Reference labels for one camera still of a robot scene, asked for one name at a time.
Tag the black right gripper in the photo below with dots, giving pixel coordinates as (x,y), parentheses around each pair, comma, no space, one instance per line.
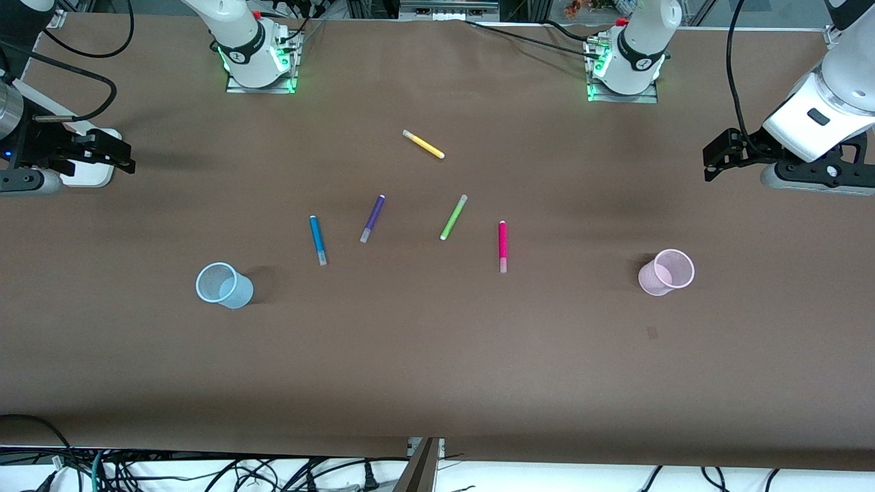
(39,145)

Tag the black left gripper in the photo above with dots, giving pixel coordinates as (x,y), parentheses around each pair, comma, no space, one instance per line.
(754,146)

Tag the blue marker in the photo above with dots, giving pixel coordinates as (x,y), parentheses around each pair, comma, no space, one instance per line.
(317,238)

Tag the pink marker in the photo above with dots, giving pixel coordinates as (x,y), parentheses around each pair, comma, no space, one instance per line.
(502,242)

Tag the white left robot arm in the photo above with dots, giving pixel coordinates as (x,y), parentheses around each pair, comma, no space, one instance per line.
(841,96)

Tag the white desk lamp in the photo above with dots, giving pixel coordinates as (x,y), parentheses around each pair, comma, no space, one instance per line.
(96,179)

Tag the pink plastic cup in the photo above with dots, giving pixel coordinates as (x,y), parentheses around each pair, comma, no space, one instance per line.
(649,280)

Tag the light blue plastic cup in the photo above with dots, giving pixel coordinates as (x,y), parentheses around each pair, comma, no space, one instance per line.
(236,297)

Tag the orange background object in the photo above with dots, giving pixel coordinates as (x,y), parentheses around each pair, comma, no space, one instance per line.
(573,8)

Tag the purple marker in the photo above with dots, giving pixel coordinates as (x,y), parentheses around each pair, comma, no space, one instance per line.
(373,217)

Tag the green marker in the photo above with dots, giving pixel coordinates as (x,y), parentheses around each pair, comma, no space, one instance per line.
(453,218)

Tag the yellow marker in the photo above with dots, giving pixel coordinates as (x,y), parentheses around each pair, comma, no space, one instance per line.
(424,144)

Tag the brown table support beam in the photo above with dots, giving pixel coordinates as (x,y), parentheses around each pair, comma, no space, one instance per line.
(418,471)

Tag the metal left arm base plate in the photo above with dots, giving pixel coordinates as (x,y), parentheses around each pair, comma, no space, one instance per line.
(622,99)

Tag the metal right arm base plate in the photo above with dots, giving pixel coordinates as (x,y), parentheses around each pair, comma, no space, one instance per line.
(263,89)

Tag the white metal bracket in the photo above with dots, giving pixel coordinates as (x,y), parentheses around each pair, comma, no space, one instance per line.
(441,445)

